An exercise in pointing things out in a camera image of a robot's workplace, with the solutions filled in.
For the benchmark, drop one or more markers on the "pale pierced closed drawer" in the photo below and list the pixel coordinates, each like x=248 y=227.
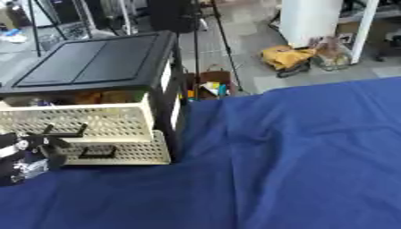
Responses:
x=138 y=150

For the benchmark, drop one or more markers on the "yellow bag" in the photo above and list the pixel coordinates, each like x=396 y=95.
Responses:
x=286 y=58

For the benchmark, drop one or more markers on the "pale pierced open drawer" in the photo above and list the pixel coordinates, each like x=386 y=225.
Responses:
x=78 y=119

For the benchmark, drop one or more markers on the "black tripod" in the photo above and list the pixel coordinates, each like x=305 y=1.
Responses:
x=209 y=35
x=44 y=23

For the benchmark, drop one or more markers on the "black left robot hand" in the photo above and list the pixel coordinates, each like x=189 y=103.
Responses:
x=21 y=155

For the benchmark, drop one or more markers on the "brown bag with items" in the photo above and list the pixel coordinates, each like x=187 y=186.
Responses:
x=211 y=86

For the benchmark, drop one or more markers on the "black drawer cabinet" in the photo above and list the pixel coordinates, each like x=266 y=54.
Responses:
x=99 y=61

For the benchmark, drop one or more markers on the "clear plastic bag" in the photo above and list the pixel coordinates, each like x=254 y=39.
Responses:
x=331 y=56

